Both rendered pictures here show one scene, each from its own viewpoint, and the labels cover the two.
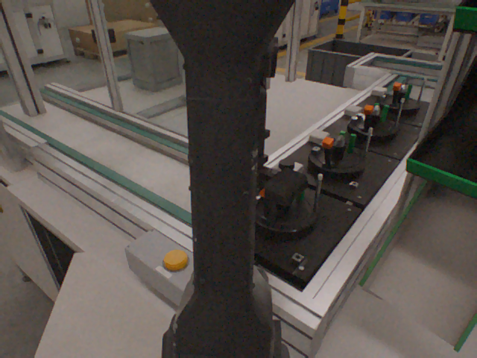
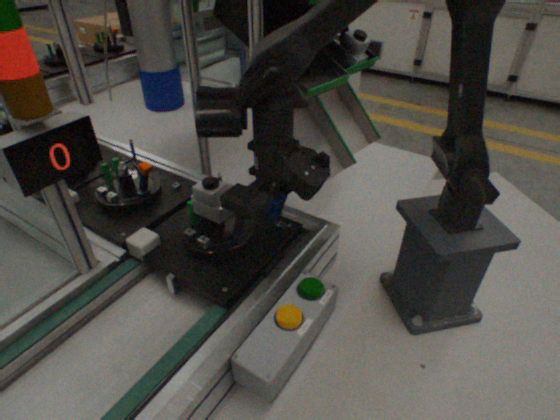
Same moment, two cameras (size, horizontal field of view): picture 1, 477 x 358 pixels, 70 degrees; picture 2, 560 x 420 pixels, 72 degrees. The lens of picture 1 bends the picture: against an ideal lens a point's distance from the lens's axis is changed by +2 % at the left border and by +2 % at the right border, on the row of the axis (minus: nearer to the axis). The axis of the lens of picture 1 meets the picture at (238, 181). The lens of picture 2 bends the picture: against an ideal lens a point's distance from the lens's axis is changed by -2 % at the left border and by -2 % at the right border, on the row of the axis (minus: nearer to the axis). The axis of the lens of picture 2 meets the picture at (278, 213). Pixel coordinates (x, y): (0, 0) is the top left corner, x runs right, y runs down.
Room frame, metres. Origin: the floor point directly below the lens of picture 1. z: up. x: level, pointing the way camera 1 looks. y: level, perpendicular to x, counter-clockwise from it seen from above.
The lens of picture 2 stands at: (0.46, 0.49, 1.46)
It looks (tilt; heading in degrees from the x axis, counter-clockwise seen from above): 37 degrees down; 265
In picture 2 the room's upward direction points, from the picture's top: straight up
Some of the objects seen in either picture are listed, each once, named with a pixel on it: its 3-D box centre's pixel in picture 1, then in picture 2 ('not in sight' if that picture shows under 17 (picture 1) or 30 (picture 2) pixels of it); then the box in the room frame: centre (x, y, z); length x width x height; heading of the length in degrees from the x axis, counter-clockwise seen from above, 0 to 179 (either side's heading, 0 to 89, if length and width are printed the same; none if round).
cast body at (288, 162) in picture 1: (288, 175); (208, 195); (0.54, -0.10, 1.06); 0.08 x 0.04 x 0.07; 142
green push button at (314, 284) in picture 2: not in sight; (311, 289); (0.37, 0.05, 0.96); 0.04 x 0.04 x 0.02
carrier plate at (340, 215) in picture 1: (282, 218); (218, 238); (0.53, -0.09, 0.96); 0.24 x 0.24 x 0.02; 52
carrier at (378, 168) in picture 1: (338, 149); (125, 178); (0.73, -0.25, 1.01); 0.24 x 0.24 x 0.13; 52
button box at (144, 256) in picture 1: (177, 273); (288, 329); (0.41, 0.11, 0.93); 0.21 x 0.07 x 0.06; 52
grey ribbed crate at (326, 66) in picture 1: (356, 66); not in sight; (2.53, -0.87, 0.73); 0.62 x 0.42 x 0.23; 52
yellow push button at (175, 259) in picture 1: (176, 261); (289, 317); (0.41, 0.11, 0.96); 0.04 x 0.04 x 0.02
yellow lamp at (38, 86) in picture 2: not in sight; (25, 93); (0.74, -0.01, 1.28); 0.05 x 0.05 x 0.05
